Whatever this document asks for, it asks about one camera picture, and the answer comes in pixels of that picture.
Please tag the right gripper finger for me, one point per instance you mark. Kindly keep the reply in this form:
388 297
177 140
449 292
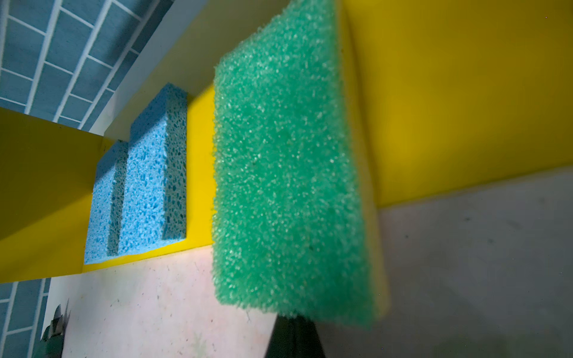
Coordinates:
295 337

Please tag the bright green sponge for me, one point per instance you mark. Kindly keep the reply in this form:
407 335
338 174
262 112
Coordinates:
295 225

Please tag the yellow pink blue shelf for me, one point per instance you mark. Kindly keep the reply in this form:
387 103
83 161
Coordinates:
450 94

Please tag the green handled pliers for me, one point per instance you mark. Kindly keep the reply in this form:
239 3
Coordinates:
51 344

